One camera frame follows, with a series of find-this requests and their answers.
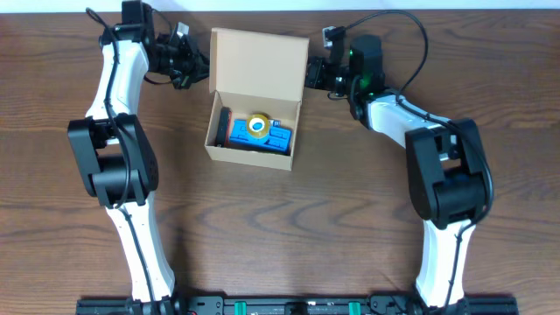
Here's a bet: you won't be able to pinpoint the blue plastic block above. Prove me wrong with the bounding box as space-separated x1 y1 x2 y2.
229 120 291 154

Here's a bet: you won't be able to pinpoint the brown cardboard box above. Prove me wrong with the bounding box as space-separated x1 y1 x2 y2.
205 28 309 171

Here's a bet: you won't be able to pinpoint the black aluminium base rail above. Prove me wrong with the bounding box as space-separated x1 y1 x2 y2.
75 294 520 315

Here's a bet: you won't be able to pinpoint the yellow clear tape roll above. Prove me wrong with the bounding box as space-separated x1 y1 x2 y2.
246 114 270 139

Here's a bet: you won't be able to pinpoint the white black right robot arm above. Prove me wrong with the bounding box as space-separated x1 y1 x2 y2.
304 27 494 314

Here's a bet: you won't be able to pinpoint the red and black stapler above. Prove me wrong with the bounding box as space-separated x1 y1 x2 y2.
215 107 232 147

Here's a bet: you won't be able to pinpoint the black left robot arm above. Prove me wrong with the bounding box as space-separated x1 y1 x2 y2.
67 1 210 314

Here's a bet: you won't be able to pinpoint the small white blue item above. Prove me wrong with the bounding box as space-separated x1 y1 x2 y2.
269 119 281 127

